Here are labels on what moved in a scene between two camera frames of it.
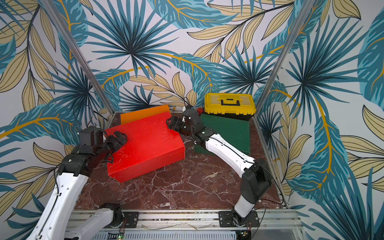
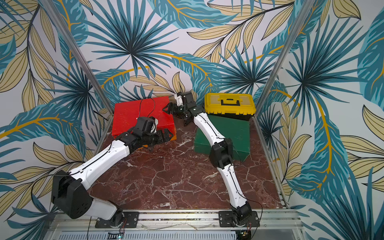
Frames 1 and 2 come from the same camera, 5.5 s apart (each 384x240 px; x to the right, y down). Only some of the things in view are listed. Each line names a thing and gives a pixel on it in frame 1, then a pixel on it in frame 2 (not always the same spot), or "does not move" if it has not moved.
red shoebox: x=151 y=144 -> x=126 y=113
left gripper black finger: x=114 y=142 -> x=166 y=134
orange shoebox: x=131 y=116 -> x=174 y=138
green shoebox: x=234 y=131 does not move
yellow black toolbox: x=235 y=105 does not move
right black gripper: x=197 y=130 -> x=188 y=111
